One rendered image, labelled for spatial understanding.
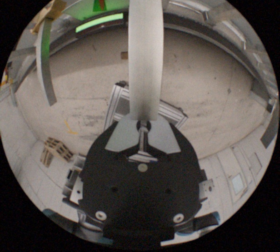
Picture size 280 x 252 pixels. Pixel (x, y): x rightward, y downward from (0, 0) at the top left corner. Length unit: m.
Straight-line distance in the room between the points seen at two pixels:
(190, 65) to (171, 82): 0.33
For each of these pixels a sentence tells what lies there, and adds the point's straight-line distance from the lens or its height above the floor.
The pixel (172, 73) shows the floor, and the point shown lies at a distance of 0.99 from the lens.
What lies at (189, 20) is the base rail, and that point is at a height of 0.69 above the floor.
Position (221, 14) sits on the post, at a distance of 0.32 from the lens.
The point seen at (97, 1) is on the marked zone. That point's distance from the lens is 0.27.
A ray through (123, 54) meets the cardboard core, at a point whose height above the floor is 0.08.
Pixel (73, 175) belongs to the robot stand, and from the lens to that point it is 0.53.
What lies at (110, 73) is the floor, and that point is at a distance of 1.01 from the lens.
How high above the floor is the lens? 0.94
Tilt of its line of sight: 59 degrees down
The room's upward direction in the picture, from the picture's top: 174 degrees counter-clockwise
